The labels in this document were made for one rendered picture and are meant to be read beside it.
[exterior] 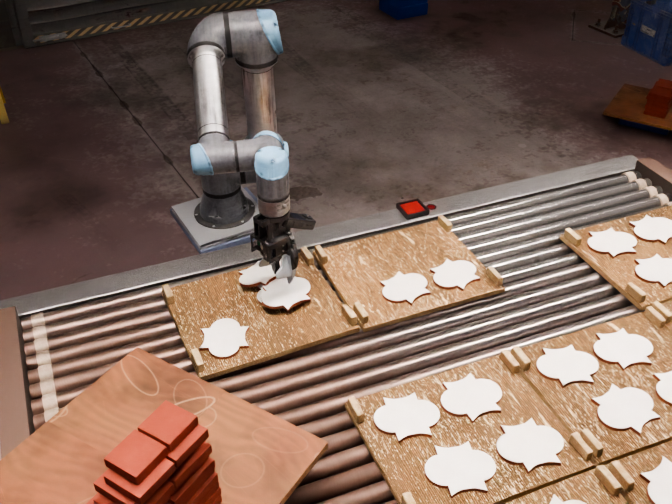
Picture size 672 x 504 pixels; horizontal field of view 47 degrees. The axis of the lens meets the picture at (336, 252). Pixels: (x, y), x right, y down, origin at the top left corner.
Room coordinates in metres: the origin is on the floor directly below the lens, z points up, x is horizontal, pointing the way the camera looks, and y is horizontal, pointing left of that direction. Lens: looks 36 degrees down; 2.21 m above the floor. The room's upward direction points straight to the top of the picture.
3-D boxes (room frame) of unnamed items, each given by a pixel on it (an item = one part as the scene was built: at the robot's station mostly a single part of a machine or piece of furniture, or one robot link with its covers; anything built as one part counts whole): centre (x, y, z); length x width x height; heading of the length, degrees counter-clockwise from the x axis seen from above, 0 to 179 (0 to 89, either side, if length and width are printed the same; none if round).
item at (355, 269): (1.65, -0.19, 0.93); 0.41 x 0.35 x 0.02; 113
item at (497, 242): (1.69, -0.16, 0.90); 1.95 x 0.05 x 0.05; 112
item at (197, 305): (1.49, 0.20, 0.93); 0.41 x 0.35 x 0.02; 115
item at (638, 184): (1.78, -0.12, 0.90); 1.95 x 0.05 x 0.05; 112
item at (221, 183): (2.00, 0.34, 1.06); 0.13 x 0.12 x 0.14; 99
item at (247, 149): (1.61, 0.18, 1.31); 0.11 x 0.11 x 0.08; 9
